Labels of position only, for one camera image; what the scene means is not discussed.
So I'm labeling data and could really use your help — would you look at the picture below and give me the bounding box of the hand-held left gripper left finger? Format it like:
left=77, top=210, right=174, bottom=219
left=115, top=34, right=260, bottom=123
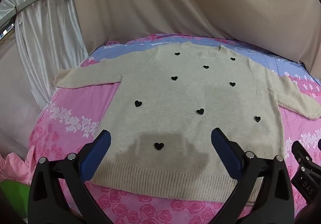
left=27, top=129, right=114, bottom=224

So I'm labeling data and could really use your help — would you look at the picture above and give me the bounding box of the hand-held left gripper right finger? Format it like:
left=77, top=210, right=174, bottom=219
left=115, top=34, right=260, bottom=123
left=211, top=127, right=295, bottom=224

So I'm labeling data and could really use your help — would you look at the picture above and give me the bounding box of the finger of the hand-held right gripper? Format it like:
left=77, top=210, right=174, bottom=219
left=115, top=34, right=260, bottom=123
left=292, top=140, right=317, bottom=172

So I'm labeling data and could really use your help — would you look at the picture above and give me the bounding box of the cream sweater with black hearts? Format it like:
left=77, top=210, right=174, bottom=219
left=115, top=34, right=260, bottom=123
left=52, top=42, right=321, bottom=206

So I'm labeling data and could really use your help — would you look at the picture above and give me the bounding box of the pink floral bed sheet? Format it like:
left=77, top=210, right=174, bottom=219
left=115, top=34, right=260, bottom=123
left=28, top=33, right=321, bottom=224

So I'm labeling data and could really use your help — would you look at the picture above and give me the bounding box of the pink cloth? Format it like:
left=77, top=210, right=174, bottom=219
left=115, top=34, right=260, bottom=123
left=0, top=146, right=38, bottom=187

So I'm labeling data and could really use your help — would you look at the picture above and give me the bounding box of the green object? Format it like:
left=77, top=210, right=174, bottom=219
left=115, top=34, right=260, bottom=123
left=0, top=180, right=32, bottom=214

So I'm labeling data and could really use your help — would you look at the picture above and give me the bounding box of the white satin curtain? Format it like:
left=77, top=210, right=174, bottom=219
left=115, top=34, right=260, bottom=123
left=0, top=0, right=89, bottom=109

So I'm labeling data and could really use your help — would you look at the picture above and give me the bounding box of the beige curtain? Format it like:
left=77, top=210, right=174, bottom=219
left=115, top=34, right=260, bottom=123
left=70, top=0, right=321, bottom=71

